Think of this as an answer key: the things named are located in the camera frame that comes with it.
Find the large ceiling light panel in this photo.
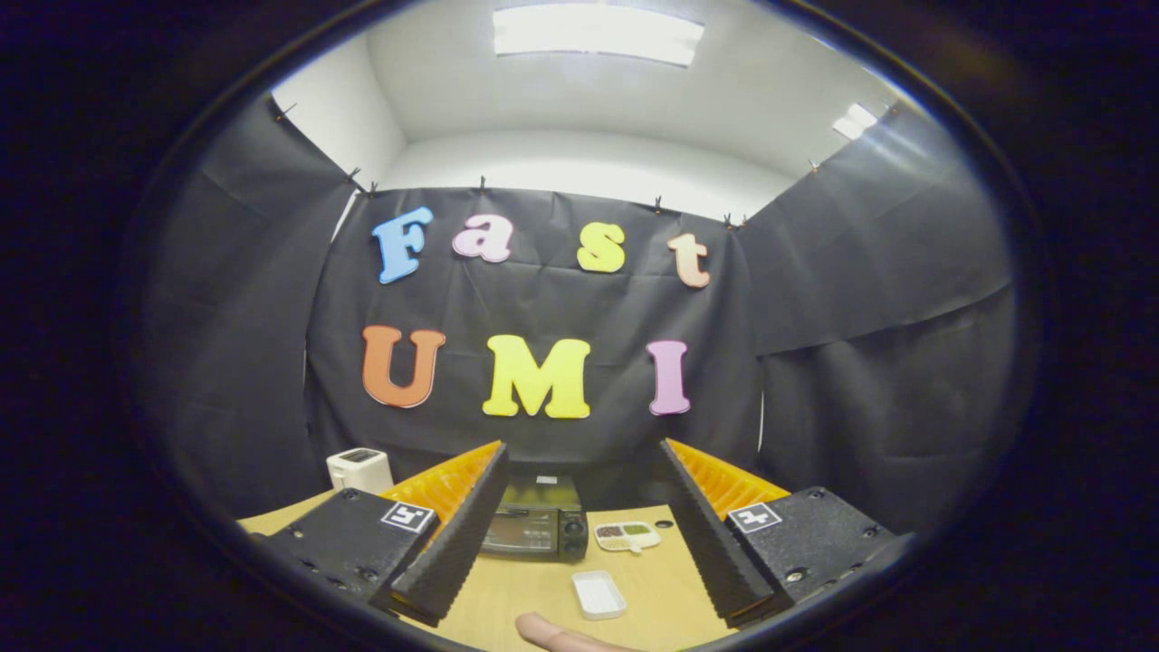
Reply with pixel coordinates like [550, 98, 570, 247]
[492, 3, 705, 69]

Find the small ceiling light panel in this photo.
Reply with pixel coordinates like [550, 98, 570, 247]
[833, 102, 879, 141]

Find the black toaster oven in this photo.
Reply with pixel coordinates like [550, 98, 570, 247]
[480, 473, 590, 562]

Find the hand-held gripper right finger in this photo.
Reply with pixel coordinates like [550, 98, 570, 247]
[658, 437, 915, 628]

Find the white divided dish with grains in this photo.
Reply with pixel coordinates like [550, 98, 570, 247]
[594, 521, 662, 555]

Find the white bread toaster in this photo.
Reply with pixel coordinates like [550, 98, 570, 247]
[326, 447, 396, 496]

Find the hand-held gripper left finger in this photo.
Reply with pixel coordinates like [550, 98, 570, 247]
[249, 440, 510, 628]

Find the black backdrop cloth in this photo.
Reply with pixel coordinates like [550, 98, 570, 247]
[136, 95, 1020, 540]

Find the white ribbed plastic tray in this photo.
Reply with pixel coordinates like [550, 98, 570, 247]
[571, 570, 627, 621]

